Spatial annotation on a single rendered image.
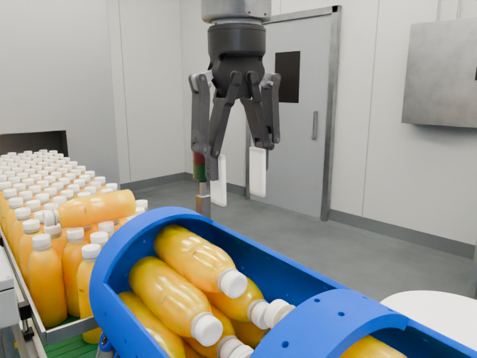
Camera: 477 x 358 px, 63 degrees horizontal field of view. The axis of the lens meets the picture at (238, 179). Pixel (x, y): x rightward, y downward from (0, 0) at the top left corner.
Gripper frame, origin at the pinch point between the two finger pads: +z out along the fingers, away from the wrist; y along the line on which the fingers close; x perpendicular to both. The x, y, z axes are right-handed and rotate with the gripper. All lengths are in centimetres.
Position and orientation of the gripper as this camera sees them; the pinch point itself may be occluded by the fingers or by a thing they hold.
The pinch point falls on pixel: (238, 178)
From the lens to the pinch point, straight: 54.7
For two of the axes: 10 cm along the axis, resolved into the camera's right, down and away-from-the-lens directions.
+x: -6.0, -1.9, 7.8
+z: 0.1, 9.7, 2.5
